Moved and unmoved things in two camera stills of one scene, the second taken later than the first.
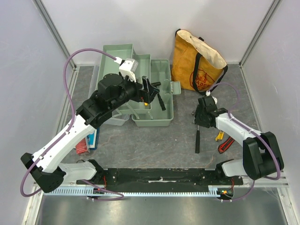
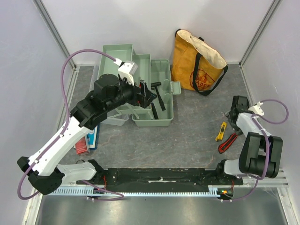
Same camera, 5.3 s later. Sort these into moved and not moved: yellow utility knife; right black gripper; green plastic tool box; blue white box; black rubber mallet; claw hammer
Moved: right black gripper; claw hammer
Not moved: black rubber mallet; yellow utility knife; green plastic tool box; blue white box
